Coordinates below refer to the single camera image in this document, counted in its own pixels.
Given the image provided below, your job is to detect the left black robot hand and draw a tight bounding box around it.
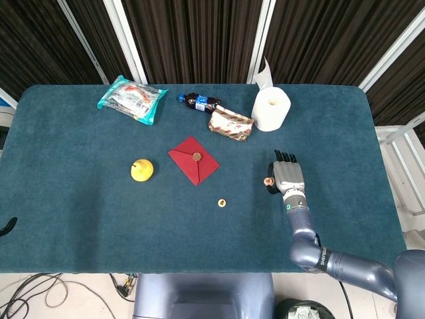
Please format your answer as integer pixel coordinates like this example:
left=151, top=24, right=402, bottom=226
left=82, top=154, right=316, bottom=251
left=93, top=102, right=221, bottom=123
left=0, top=217, right=18, bottom=237

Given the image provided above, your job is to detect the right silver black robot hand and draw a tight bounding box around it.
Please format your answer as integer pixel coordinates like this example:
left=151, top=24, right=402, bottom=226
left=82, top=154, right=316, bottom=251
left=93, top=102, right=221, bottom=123
left=265, top=149, right=305, bottom=195

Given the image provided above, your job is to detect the white toilet paper roll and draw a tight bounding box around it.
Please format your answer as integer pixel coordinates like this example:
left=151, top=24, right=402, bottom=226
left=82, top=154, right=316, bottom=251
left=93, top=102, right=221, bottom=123
left=250, top=56, right=292, bottom=133

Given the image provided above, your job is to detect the teal blue table cloth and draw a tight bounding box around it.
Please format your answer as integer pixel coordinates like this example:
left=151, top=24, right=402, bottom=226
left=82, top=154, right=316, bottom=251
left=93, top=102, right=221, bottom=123
left=0, top=83, right=408, bottom=274

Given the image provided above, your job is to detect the beige red-printed paper wrapped package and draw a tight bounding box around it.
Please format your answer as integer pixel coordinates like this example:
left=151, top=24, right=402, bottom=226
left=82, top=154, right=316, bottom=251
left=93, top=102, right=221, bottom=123
left=208, top=104, right=255, bottom=143

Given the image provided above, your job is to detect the red envelope with gold seal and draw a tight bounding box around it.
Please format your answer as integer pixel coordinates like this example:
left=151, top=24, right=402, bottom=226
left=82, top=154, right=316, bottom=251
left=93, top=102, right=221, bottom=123
left=167, top=135, right=221, bottom=187

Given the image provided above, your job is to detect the small cola bottle blue cap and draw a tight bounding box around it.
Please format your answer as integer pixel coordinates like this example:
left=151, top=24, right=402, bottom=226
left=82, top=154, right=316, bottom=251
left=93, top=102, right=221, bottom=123
left=178, top=93, right=222, bottom=115

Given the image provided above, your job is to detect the black trash bin with bag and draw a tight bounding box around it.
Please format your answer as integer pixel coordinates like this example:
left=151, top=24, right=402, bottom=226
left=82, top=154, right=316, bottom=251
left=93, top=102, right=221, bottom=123
left=276, top=298, right=336, bottom=319

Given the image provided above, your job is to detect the yellow pear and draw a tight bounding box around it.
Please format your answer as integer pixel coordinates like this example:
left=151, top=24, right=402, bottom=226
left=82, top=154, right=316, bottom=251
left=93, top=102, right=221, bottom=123
left=130, top=158, right=155, bottom=183

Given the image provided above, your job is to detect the blue-grey robot torso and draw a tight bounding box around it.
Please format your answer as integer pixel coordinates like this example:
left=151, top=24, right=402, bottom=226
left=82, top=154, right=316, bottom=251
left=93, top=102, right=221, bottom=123
left=132, top=272, right=276, bottom=319

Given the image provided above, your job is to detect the dark pleated curtain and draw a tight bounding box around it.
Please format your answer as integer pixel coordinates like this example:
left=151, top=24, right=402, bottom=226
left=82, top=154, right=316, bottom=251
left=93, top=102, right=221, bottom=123
left=0, top=0, right=425, bottom=127

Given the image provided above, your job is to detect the teal clear snack bag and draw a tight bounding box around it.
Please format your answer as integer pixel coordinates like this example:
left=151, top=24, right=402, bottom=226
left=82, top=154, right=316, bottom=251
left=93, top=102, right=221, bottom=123
left=96, top=74, right=169, bottom=127

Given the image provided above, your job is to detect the black floor cable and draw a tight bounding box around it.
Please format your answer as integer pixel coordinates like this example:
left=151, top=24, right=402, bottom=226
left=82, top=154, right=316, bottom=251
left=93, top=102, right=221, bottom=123
left=0, top=272, right=64, bottom=319

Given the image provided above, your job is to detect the grey floor cable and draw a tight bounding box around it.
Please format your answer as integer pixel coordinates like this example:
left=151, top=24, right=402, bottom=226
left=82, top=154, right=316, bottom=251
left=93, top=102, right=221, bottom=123
left=33, top=272, right=116, bottom=319

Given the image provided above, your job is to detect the white metal frame rack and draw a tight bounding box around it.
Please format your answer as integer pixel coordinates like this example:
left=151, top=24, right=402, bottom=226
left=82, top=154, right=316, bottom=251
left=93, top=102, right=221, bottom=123
left=375, top=111, right=425, bottom=217

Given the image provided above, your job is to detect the black plug with cable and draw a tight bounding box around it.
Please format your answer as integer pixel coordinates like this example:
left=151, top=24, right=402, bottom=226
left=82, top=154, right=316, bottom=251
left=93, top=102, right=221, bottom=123
left=108, top=272, right=137, bottom=303

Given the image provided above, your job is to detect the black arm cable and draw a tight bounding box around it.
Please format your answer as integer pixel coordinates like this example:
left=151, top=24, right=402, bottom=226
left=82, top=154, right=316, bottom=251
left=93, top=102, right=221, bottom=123
left=337, top=280, right=353, bottom=319

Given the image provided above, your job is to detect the white partition post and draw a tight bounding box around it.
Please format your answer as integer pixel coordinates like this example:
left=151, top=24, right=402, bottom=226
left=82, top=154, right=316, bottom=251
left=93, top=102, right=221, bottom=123
left=358, top=9, right=425, bottom=94
left=102, top=0, right=149, bottom=85
left=56, top=0, right=110, bottom=84
left=246, top=0, right=277, bottom=85

